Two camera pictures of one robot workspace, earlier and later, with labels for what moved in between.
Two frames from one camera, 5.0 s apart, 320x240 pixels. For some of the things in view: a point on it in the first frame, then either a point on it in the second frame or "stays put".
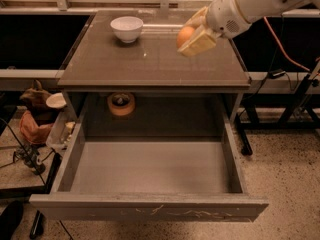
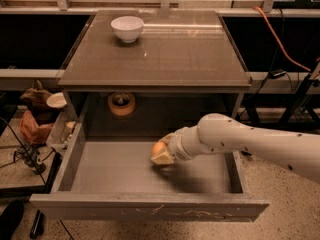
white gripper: (224, 14) → (177, 147)
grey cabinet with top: (125, 77) stays put
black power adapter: (276, 74) stays put
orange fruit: (184, 36) → (158, 147)
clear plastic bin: (61, 129) stays put
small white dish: (55, 100) stays put
